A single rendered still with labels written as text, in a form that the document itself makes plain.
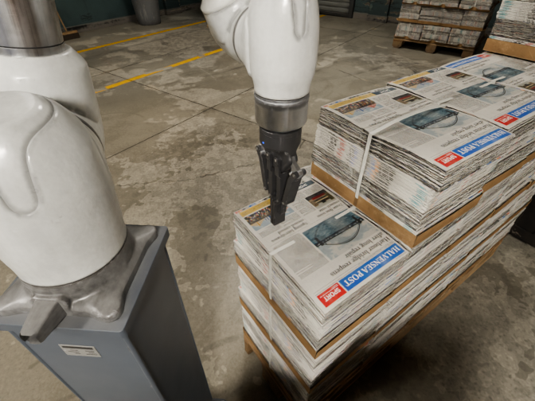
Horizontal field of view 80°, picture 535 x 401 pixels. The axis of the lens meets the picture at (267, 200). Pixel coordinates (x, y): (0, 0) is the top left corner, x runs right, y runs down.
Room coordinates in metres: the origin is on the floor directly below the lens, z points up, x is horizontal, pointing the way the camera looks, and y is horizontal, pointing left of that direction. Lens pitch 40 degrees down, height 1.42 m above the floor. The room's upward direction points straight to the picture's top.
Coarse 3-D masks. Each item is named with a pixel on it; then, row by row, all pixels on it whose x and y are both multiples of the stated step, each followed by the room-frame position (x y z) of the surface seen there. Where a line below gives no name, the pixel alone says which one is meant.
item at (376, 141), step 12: (420, 108) 0.80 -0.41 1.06; (444, 108) 0.81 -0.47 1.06; (408, 120) 0.73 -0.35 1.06; (420, 120) 0.73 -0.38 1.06; (384, 132) 0.68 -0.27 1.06; (396, 132) 0.67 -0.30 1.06; (360, 144) 0.69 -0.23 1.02; (372, 144) 0.67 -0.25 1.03; (360, 156) 0.68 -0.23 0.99; (372, 156) 0.65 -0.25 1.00; (360, 168) 0.68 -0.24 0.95; (372, 168) 0.65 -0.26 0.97; (360, 192) 0.66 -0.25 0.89
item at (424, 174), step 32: (416, 128) 0.69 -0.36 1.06; (448, 128) 0.69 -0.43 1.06; (480, 128) 0.69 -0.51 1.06; (384, 160) 0.63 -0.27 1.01; (416, 160) 0.57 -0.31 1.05; (448, 160) 0.55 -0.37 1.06; (480, 160) 0.59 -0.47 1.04; (384, 192) 0.60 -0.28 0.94; (416, 192) 0.54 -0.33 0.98; (448, 192) 0.55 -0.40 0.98; (480, 192) 0.66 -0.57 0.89; (416, 224) 0.51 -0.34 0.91
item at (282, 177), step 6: (276, 162) 0.49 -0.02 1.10; (276, 168) 0.49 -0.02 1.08; (276, 174) 0.49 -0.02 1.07; (282, 174) 0.49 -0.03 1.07; (288, 174) 0.50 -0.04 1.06; (276, 180) 0.50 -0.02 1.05; (282, 180) 0.49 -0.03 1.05; (276, 186) 0.50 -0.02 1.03; (282, 186) 0.49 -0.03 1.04; (276, 192) 0.50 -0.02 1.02; (282, 192) 0.49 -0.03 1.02; (276, 198) 0.50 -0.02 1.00; (276, 204) 0.48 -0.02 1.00
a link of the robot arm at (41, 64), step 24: (0, 0) 0.47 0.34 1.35; (24, 0) 0.48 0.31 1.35; (48, 0) 0.51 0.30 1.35; (0, 24) 0.46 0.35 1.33; (24, 24) 0.48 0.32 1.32; (48, 24) 0.50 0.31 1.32; (0, 48) 0.46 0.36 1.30; (24, 48) 0.47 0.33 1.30; (48, 48) 0.49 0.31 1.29; (0, 72) 0.44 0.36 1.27; (24, 72) 0.45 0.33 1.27; (48, 72) 0.46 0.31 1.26; (72, 72) 0.49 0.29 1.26; (48, 96) 0.45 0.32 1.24; (72, 96) 0.47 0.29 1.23; (96, 120) 0.49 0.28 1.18
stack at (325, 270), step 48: (240, 240) 0.63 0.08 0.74; (288, 240) 0.54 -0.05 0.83; (336, 240) 0.54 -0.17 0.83; (384, 240) 0.54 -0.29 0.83; (432, 240) 0.60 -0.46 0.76; (480, 240) 0.90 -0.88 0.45; (240, 288) 0.64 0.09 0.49; (288, 288) 0.44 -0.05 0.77; (336, 288) 0.40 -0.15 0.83; (384, 288) 0.47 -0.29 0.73; (432, 288) 0.73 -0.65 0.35; (288, 336) 0.43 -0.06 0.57; (336, 336) 0.39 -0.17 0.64; (384, 336) 0.58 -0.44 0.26; (288, 384) 0.42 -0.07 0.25; (336, 384) 0.45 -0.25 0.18
